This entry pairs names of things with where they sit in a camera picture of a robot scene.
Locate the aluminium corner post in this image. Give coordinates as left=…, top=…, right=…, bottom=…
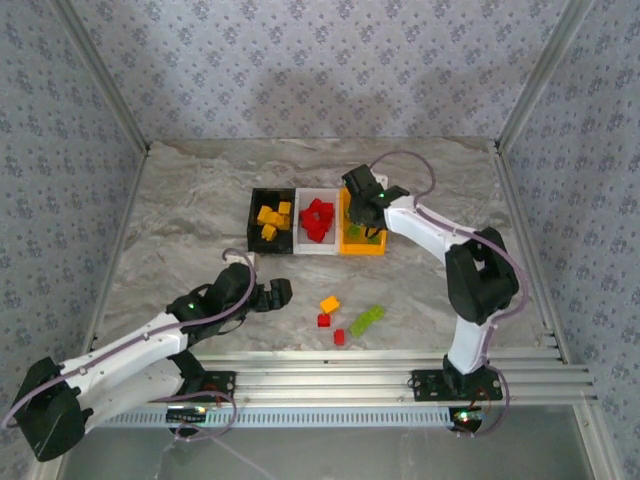
left=47, top=0, right=153, bottom=151
left=494, top=0, right=599, bottom=151

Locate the black plastic container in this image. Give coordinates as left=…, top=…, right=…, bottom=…
left=247, top=187, right=297, bottom=255

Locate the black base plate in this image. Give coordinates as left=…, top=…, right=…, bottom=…
left=410, top=368, right=504, bottom=402
left=169, top=368, right=238, bottom=401

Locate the aluminium side rail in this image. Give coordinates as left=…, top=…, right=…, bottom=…
left=492, top=142, right=574, bottom=364
left=77, top=144, right=151, bottom=369

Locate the circuit board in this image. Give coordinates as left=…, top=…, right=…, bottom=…
left=449, top=407, right=489, bottom=429
left=167, top=406, right=209, bottom=425

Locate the left aluminium side rail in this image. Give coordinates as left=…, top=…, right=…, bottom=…
left=77, top=144, right=151, bottom=369

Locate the orange plastic container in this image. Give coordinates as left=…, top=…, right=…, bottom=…
left=338, top=185, right=390, bottom=257

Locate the long light green lego brick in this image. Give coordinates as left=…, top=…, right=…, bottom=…
left=348, top=304, right=387, bottom=337

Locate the left circuit board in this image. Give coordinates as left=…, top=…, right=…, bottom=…
left=167, top=406, right=209, bottom=425

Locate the purple cable loop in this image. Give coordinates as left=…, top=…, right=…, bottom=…
left=149, top=384, right=279, bottom=480

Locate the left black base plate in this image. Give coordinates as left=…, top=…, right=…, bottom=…
left=169, top=368, right=238, bottom=401

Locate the white plastic container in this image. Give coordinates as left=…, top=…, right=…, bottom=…
left=293, top=187, right=344, bottom=256

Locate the slotted grey cable duct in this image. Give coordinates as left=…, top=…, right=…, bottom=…
left=94, top=405, right=456, bottom=430

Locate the right circuit board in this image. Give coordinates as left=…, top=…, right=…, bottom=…
left=449, top=407, right=489, bottom=429

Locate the left aluminium corner post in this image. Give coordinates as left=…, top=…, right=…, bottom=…
left=47, top=0, right=153, bottom=151

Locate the right aluminium side rail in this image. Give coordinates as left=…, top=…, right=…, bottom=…
left=492, top=142, right=574, bottom=364

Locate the wide aluminium base rail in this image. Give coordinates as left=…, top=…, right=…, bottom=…
left=53, top=349, right=600, bottom=407

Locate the aluminium frame leg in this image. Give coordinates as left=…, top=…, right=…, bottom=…
left=574, top=403, right=619, bottom=480

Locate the right aluminium corner post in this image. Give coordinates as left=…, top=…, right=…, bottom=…
left=494, top=0, right=599, bottom=151

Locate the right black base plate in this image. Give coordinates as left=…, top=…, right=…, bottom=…
left=410, top=368, right=504, bottom=402

